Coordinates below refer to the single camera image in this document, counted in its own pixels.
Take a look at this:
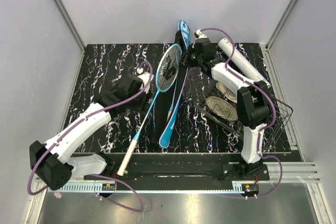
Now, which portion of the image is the blue racket cover bag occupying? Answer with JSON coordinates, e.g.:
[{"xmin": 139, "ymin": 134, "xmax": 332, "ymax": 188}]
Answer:
[{"xmin": 151, "ymin": 20, "xmax": 191, "ymax": 148}]

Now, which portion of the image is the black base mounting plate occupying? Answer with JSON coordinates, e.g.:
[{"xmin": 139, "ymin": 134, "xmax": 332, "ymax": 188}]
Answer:
[{"xmin": 83, "ymin": 153, "xmax": 271, "ymax": 190}]

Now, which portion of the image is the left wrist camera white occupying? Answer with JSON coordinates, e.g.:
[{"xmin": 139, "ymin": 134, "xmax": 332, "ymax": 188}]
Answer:
[{"xmin": 136, "ymin": 68, "xmax": 154, "ymax": 90}]

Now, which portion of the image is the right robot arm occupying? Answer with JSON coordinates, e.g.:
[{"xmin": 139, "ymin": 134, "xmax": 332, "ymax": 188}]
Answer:
[{"xmin": 184, "ymin": 36, "xmax": 276, "ymax": 180}]

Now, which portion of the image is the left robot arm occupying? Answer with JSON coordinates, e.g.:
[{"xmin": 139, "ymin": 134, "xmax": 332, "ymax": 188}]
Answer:
[{"xmin": 29, "ymin": 72, "xmax": 153, "ymax": 191}]

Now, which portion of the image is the white shuttlecock tube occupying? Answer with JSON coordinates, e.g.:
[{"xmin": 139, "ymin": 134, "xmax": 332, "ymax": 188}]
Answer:
[{"xmin": 218, "ymin": 38, "xmax": 271, "ymax": 88}]

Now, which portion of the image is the blue badminton racket front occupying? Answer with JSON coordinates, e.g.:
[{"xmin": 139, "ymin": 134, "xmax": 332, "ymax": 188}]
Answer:
[{"xmin": 117, "ymin": 44, "xmax": 182, "ymax": 176}]

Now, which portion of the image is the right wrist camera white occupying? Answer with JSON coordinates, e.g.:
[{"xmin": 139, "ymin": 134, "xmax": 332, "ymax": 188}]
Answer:
[{"xmin": 194, "ymin": 29, "xmax": 209, "ymax": 43}]

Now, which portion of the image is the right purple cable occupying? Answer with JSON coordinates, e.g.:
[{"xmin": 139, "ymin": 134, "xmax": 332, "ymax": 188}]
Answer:
[{"xmin": 201, "ymin": 27, "xmax": 284, "ymax": 199}]

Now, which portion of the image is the black wire dish rack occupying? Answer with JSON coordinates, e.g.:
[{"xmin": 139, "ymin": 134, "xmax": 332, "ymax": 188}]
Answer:
[{"xmin": 193, "ymin": 87, "xmax": 293, "ymax": 154}]

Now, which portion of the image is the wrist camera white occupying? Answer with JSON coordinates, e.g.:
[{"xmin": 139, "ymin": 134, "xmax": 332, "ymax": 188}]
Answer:
[
  {"xmin": 194, "ymin": 29, "xmax": 209, "ymax": 43},
  {"xmin": 136, "ymin": 68, "xmax": 154, "ymax": 90}
]

